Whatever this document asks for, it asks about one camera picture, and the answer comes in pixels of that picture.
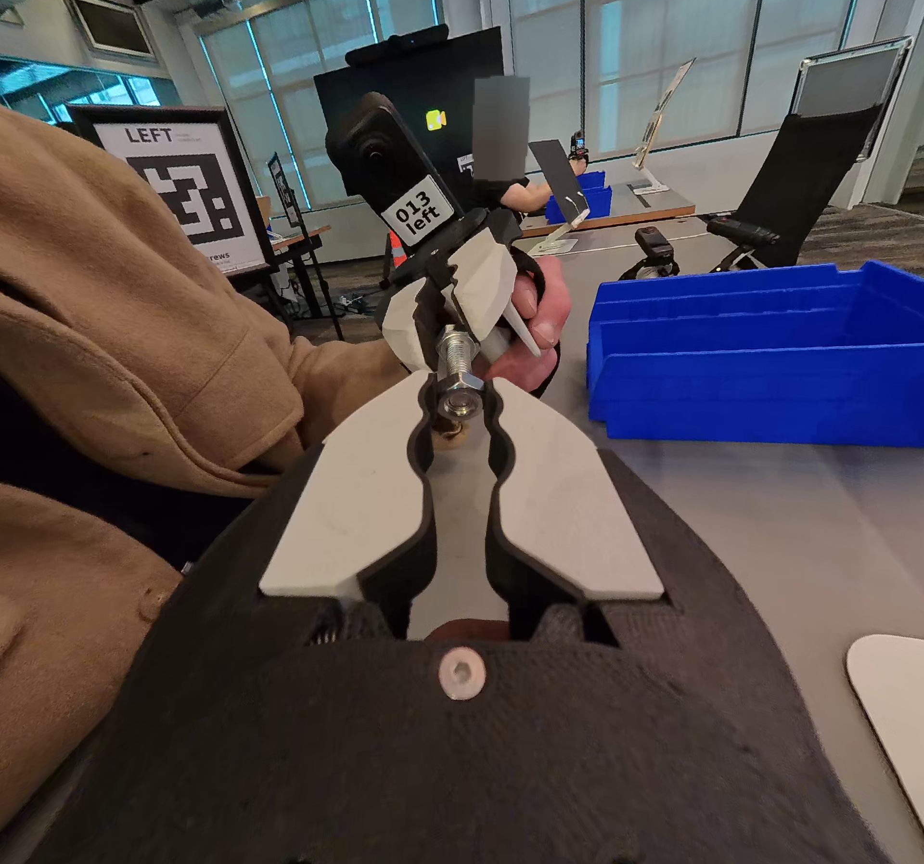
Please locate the person's black inner garment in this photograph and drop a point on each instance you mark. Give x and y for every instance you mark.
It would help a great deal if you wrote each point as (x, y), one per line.
(72, 467)

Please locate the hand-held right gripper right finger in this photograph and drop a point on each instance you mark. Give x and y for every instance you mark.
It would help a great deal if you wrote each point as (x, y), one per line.
(570, 517)

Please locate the small wood-top table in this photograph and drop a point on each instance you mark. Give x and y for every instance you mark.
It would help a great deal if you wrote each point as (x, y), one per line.
(310, 232)

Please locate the small blue plastic bin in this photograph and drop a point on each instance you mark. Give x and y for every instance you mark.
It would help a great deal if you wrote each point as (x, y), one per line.
(599, 203)

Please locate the grey table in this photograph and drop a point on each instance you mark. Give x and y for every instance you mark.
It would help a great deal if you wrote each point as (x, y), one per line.
(599, 257)

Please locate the steel hex bolt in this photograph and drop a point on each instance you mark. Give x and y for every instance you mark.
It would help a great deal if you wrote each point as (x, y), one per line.
(458, 358)

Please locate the clear sign stand white base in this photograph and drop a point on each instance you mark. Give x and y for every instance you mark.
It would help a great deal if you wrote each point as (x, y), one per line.
(891, 705)

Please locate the person's beige coat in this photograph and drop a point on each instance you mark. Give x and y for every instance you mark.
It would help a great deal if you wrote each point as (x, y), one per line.
(108, 301)

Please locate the acrylic sign stand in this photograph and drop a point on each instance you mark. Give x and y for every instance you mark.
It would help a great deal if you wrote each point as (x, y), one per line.
(559, 178)
(668, 95)

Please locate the black controller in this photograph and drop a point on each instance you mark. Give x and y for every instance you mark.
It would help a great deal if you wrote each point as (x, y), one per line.
(743, 232)

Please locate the silver framed panel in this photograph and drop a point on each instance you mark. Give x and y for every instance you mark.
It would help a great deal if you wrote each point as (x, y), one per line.
(844, 77)

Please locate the orange traffic cone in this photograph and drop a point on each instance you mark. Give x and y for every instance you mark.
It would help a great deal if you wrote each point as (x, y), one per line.
(395, 250)

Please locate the fiducial marker sign board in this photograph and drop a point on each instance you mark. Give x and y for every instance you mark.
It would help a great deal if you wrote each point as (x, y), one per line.
(115, 149)

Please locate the small black device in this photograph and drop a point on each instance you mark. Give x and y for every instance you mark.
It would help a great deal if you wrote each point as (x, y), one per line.
(655, 243)

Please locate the steel hex nut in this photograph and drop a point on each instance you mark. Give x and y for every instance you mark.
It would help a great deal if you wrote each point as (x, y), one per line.
(473, 380)

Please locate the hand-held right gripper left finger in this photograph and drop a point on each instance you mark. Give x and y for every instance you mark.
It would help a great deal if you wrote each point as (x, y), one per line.
(361, 510)

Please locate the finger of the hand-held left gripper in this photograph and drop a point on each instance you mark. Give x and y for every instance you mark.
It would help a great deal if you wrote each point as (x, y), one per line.
(404, 330)
(487, 279)

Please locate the glass window wall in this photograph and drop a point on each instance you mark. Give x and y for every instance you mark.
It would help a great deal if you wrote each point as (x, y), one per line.
(650, 26)

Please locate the grey desk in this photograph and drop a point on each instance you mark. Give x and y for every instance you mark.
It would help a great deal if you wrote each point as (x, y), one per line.
(722, 517)

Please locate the person's left hand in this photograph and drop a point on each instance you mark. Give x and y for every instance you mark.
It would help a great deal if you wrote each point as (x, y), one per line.
(556, 315)

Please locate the small marker board on tripod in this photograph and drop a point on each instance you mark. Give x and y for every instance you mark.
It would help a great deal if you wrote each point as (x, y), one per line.
(283, 189)

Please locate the person's left forearm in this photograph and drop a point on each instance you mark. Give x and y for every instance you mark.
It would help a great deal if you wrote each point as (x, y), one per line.
(339, 380)

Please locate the black video bar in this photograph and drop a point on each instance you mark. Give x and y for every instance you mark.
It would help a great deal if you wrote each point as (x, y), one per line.
(397, 47)

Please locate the black television screen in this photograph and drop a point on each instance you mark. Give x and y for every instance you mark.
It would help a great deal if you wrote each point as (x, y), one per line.
(433, 70)

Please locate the long blue plastic bin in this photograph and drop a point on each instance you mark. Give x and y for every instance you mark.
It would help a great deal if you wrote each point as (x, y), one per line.
(722, 402)

